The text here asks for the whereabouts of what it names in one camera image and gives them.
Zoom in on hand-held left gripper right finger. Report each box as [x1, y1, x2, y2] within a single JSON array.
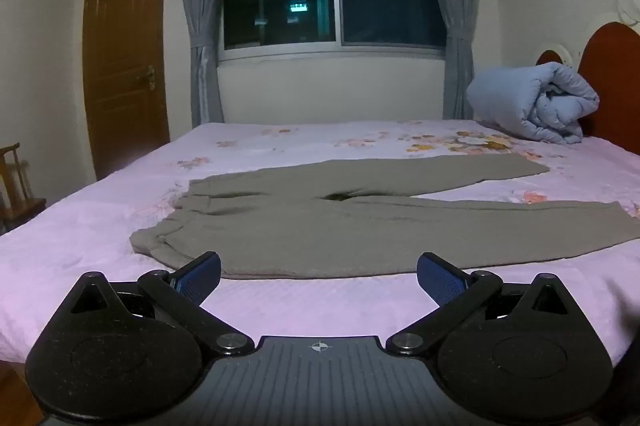
[[385, 251, 576, 357]]

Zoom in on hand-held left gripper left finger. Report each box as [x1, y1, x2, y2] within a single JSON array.
[[67, 251, 256, 357]]

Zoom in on grey pants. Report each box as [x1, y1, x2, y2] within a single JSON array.
[[129, 155, 640, 281]]

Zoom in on bed with pink floral sheet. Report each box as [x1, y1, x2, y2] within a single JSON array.
[[0, 119, 640, 369]]

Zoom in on wooden chair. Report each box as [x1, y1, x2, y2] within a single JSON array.
[[0, 142, 47, 235]]

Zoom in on light blue rolled duvet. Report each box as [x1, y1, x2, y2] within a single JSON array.
[[466, 61, 601, 145]]

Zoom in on brown wooden door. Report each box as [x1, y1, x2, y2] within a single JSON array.
[[81, 0, 172, 181]]

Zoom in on grey curtain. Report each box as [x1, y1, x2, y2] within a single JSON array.
[[412, 0, 482, 120], [177, 0, 237, 130]]

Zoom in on red and white headboard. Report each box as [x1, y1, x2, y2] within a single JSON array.
[[535, 12, 640, 153]]

